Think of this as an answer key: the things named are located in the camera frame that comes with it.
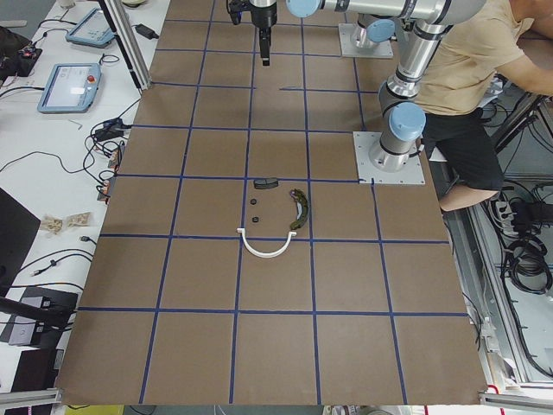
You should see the olive metal brake shoe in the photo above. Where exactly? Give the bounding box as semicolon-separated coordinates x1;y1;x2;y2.
289;188;310;231

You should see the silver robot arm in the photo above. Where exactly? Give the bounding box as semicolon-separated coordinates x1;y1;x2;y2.
286;1;485;172

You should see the seated person beige shirt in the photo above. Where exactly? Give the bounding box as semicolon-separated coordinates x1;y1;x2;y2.
416;1;552;212

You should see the aluminium frame post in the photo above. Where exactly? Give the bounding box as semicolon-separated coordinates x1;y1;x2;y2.
99;0;151;91

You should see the far teach pendant tablet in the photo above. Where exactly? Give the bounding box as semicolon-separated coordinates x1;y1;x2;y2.
65;8;114;48

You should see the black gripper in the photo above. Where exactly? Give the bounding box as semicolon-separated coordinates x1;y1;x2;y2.
228;0;277;67

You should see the black power adapter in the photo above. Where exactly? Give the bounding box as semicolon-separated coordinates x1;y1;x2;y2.
134;23;159;40

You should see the dark grey brake pad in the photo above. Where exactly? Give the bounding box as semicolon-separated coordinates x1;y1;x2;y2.
253;177;279;190

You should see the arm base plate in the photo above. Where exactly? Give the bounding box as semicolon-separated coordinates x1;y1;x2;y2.
353;131;425;186
338;23;393;59

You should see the near teach pendant tablet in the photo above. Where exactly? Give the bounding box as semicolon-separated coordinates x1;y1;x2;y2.
37;62;102;114

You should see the white curved plastic bracket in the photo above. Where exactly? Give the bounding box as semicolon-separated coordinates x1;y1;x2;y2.
236;227;297;259

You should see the teach pendant tablet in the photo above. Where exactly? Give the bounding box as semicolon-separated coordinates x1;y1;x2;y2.
65;8;114;48
37;62;102;114

